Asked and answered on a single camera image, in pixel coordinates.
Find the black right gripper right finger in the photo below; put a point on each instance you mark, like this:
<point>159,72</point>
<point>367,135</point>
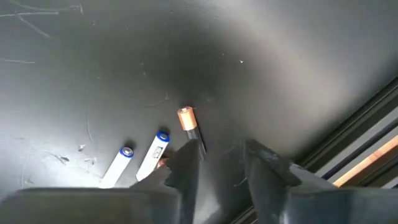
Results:
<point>273,193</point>

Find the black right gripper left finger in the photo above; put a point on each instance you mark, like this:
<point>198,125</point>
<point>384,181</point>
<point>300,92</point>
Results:
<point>186,174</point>

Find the black copper Duracell battery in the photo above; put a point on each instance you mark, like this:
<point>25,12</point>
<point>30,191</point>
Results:
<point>186,119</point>

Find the white Kirkland AAA battery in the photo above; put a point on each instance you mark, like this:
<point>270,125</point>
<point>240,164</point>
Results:
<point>154,155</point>
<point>118,168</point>

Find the black metal table frame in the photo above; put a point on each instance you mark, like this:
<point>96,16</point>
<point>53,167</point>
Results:
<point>373,104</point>

